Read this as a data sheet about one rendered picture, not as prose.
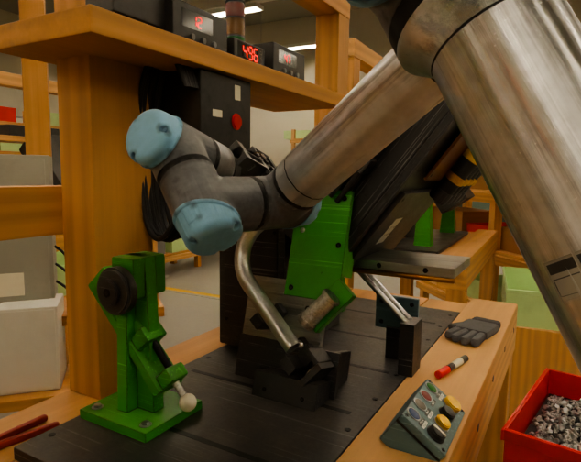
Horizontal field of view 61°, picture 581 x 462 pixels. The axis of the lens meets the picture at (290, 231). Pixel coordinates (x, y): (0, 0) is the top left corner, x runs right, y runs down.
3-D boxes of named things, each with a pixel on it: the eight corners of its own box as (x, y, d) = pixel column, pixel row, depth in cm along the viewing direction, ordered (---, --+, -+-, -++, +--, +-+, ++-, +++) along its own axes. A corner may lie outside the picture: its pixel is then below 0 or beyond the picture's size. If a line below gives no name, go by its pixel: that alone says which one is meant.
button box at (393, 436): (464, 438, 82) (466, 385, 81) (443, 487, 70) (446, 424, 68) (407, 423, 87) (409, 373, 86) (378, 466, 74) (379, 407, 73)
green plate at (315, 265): (354, 304, 96) (368, 200, 99) (337, 303, 89) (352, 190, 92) (302, 296, 102) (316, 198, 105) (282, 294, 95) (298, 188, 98)
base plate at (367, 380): (459, 318, 146) (459, 312, 146) (249, 579, 51) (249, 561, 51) (331, 299, 167) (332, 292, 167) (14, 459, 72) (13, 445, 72)
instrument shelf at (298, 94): (345, 107, 147) (345, 94, 147) (91, 31, 70) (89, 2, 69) (274, 112, 160) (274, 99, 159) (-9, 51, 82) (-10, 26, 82)
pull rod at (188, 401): (200, 409, 78) (200, 374, 77) (188, 416, 75) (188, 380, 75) (174, 401, 80) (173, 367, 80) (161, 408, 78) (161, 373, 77)
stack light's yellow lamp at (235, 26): (248, 38, 126) (248, 20, 126) (236, 34, 122) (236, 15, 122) (233, 41, 129) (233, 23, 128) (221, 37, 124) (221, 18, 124)
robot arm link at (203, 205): (279, 219, 62) (244, 154, 66) (200, 225, 55) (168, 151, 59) (251, 254, 67) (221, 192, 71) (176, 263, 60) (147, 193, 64)
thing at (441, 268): (469, 270, 106) (470, 257, 106) (454, 284, 92) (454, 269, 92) (309, 254, 125) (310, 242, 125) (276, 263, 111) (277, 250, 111)
